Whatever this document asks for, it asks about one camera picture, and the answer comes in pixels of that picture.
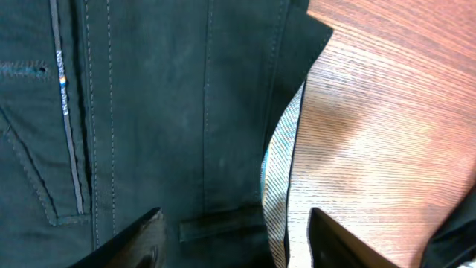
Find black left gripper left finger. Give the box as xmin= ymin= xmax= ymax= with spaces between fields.
xmin=71 ymin=208 xmax=167 ymax=268

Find black shorts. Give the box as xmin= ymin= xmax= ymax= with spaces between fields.
xmin=1 ymin=0 xmax=332 ymax=267

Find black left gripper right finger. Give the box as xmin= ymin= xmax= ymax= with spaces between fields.
xmin=308 ymin=208 xmax=398 ymax=268

